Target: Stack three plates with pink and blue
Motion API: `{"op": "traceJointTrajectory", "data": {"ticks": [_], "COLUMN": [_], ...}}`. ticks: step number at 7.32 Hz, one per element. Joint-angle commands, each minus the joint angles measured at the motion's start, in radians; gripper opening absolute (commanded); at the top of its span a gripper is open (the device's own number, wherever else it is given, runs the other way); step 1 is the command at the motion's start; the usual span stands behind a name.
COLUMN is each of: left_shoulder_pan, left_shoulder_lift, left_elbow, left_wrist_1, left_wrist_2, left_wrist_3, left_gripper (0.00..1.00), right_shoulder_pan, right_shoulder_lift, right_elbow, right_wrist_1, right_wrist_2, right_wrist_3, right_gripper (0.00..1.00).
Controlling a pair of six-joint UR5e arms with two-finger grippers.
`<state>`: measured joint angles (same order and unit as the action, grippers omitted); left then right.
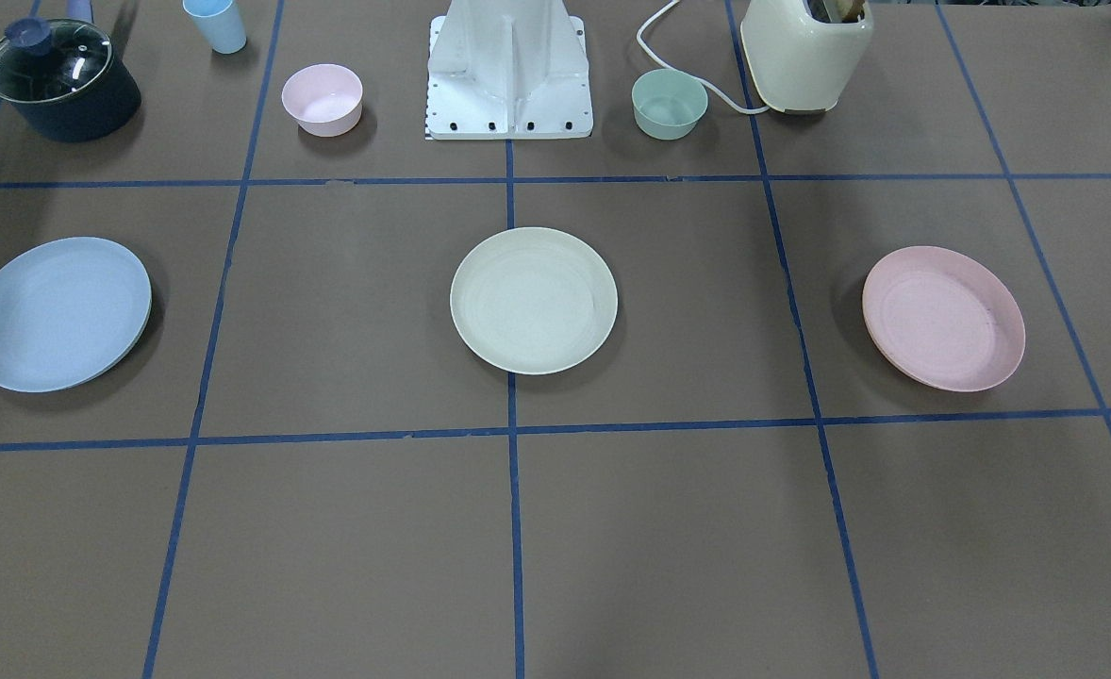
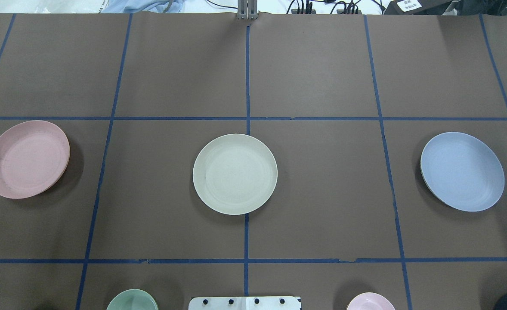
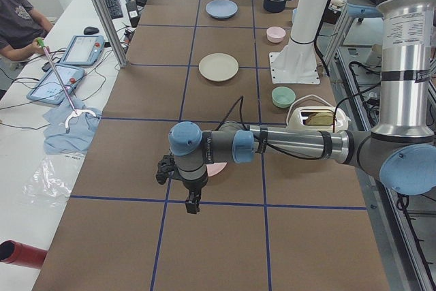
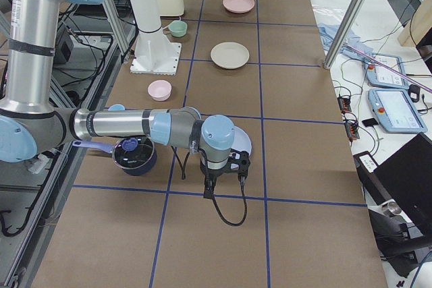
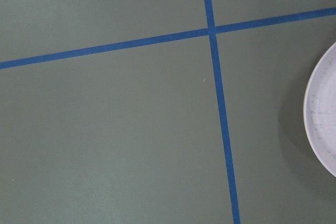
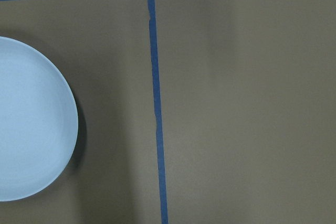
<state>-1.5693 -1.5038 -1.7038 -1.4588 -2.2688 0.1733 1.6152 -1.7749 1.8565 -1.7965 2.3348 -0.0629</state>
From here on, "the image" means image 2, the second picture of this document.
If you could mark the black device with label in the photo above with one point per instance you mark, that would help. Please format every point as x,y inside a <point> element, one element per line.
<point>421,7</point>

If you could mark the light blue cloth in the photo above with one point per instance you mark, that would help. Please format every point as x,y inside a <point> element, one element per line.
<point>133,6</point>

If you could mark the green bowl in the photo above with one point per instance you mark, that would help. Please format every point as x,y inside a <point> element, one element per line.
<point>133,299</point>

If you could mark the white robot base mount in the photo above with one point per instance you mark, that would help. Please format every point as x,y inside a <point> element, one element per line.
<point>246,303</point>

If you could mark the cream white plate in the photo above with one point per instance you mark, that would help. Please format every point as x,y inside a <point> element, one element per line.
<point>235,174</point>

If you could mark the blue plate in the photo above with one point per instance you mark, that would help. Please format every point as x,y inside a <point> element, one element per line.
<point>462,172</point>

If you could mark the pink plate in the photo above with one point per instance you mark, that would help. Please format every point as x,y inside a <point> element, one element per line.
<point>33,157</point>

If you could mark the aluminium frame post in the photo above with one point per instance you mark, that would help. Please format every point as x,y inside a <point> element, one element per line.
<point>247,10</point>

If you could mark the pink bowl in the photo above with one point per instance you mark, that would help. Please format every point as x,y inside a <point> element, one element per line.
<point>370,301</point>

